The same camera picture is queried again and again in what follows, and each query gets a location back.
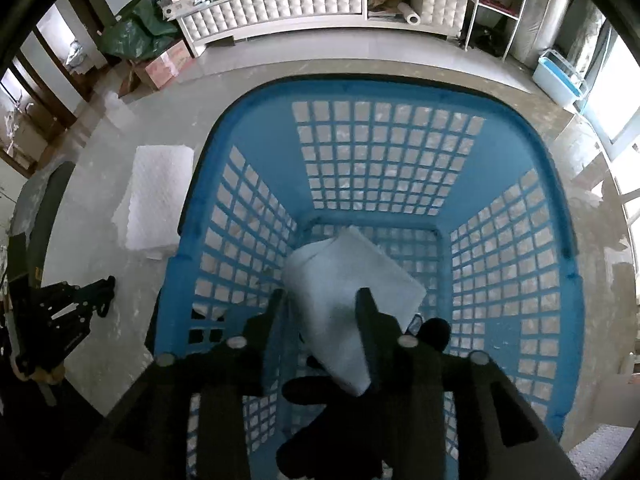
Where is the white metal shelf rack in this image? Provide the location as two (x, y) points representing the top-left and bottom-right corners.
(463, 0), (527, 61)

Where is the white paper roll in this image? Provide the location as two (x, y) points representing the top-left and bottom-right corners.
(397, 2), (421, 26)

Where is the brown wooden door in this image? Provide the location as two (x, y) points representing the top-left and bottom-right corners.
(1, 29), (100, 178)

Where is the pink cardboard box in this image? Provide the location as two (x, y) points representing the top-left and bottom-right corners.
(132, 40), (194, 91)

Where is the black plush toy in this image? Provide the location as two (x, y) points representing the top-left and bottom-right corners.
(276, 318), (450, 479)

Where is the grey towel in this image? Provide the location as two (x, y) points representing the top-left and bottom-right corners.
(282, 226), (426, 396)

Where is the blue plastic laundry basket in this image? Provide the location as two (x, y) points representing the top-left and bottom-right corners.
(152, 77), (586, 480)

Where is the blue white storage bin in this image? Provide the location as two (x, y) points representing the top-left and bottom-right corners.
(533, 49), (588, 108)

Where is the white tufted tv cabinet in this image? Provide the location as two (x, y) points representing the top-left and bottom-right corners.
(165, 0), (469, 56)

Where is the white quilted towel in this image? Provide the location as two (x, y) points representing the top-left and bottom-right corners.
(112, 145), (194, 260)

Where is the green plastic bag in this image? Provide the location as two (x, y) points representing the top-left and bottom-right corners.
(96, 0), (179, 62)

